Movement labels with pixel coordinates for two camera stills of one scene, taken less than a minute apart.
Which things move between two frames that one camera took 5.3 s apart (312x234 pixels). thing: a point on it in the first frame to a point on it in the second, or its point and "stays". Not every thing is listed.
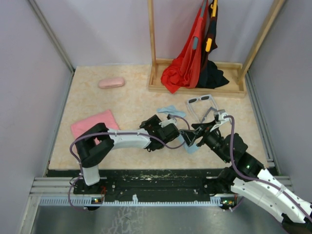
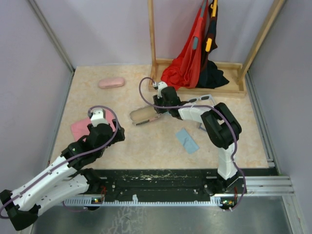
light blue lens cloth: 192,149 stays
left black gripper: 153,121 to 120,135
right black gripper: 203,129 to 156,100
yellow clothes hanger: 209,41 stays
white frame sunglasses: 196,99 stays
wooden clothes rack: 236,74 stays
